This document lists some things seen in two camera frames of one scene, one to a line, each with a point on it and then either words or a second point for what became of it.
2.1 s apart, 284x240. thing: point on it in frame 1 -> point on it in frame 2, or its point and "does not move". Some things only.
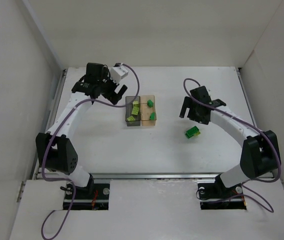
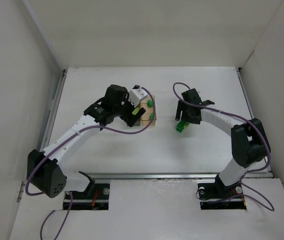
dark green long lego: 193,131 -> 180,126
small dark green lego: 150,103 does not move
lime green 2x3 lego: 135,110 does not move
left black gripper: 109,90 -> 130,114
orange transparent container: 145,111 does not move
